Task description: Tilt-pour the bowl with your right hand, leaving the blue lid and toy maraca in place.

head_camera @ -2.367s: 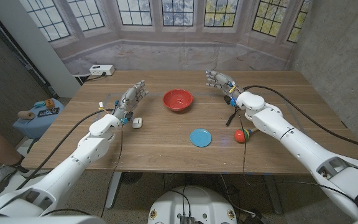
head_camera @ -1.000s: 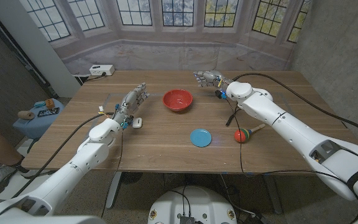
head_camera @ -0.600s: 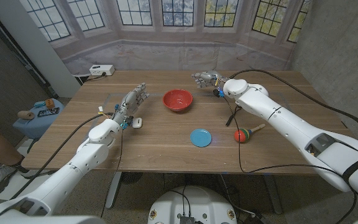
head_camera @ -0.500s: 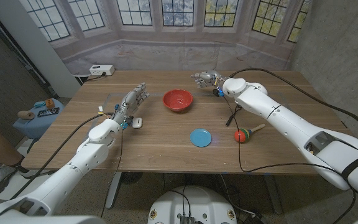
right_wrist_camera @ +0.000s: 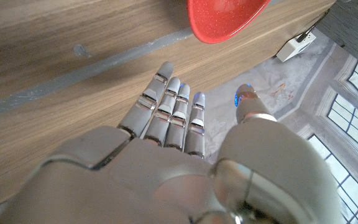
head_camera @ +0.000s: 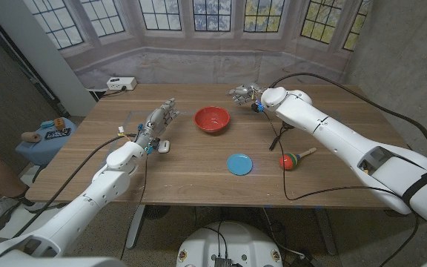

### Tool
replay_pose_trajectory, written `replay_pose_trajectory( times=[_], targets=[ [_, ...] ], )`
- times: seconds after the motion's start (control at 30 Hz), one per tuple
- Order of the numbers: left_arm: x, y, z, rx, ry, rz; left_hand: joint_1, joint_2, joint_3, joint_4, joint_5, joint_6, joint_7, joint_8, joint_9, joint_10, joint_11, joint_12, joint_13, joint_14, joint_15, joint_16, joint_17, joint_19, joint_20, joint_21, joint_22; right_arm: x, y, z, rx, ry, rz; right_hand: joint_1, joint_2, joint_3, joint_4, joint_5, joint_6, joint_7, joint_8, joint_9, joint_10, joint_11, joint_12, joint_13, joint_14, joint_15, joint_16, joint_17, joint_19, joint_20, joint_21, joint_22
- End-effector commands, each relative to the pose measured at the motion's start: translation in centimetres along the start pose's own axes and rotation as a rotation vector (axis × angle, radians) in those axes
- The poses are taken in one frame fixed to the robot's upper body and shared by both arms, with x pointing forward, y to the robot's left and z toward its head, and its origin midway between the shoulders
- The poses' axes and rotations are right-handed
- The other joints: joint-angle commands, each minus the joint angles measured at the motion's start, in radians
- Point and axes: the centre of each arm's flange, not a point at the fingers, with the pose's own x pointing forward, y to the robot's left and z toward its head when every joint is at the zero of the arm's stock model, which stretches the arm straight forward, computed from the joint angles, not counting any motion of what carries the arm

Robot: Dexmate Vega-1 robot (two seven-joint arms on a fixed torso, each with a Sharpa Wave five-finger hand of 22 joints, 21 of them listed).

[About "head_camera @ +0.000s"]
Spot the white column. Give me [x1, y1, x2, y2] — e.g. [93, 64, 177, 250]
[0, 0, 98, 118]

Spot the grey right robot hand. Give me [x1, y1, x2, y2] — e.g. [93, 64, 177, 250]
[229, 82, 268, 107]

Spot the black torso cable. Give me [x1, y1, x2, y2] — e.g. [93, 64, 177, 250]
[201, 221, 230, 257]

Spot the grey finned torso module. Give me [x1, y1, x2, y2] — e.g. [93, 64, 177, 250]
[213, 255, 235, 267]

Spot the blue round lid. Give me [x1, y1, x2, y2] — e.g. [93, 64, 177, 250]
[226, 153, 254, 177]

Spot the white floor mat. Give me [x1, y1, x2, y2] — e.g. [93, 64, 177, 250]
[0, 174, 73, 242]

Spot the grey table leg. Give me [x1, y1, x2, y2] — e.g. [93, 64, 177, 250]
[313, 208, 339, 256]
[125, 205, 148, 249]

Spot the white floor cable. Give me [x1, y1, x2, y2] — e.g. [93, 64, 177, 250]
[263, 207, 307, 260]

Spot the light blue stool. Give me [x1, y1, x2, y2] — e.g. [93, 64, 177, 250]
[15, 117, 78, 167]

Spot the white power strip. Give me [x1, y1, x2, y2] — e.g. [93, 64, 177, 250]
[106, 76, 138, 92]

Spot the red bowl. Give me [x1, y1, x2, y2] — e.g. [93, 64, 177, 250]
[193, 106, 231, 134]

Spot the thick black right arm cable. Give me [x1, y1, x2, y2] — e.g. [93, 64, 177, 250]
[268, 72, 427, 175]

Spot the black round fan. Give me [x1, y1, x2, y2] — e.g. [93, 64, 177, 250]
[145, 205, 172, 220]

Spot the colourful toy maraca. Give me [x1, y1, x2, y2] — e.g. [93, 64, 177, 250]
[279, 147, 317, 171]

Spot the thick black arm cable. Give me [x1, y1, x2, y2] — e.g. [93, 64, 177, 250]
[268, 72, 427, 175]
[13, 133, 139, 238]

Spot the black remote control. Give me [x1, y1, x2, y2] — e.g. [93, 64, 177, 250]
[44, 128, 72, 141]

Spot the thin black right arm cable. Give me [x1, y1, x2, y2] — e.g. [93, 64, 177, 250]
[261, 107, 420, 267]

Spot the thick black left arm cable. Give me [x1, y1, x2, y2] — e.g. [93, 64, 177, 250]
[13, 133, 139, 238]

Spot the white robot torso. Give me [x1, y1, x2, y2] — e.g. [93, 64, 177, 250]
[176, 221, 284, 267]

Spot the brown twine ball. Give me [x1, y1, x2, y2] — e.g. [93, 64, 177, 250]
[21, 131, 42, 144]

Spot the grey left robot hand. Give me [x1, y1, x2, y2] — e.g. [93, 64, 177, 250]
[133, 97, 180, 151]

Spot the black power strip cable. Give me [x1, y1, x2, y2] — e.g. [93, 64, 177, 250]
[96, 85, 128, 101]

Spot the printed window backdrop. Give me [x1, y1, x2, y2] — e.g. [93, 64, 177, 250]
[22, 0, 372, 90]

